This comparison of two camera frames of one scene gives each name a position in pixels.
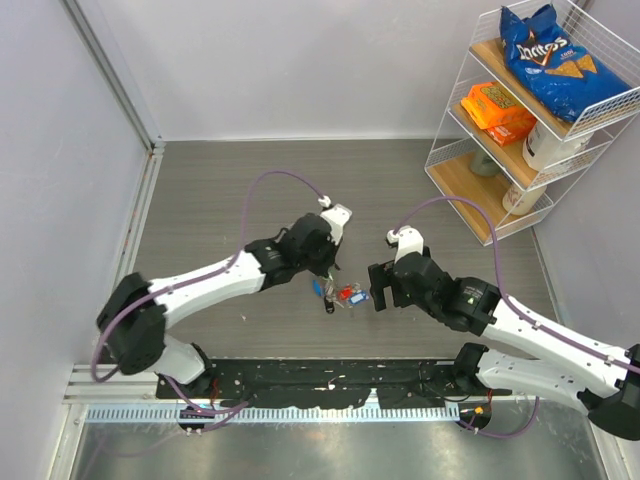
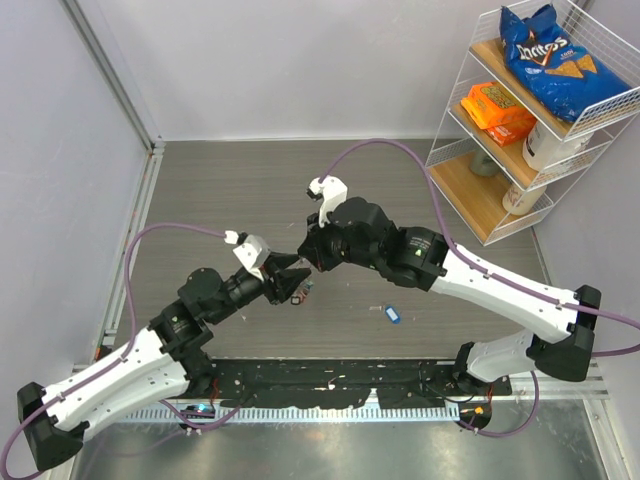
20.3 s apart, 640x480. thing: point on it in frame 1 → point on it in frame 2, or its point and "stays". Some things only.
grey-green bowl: [482, 165] stays
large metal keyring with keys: [332, 292] → [306, 287]
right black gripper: [381, 276] → [314, 246]
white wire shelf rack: [543, 88] stays
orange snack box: [498, 114] stays
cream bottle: [518, 201] stays
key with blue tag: [358, 297] → [390, 312]
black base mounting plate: [329, 383] stays
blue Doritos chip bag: [560, 77] stays
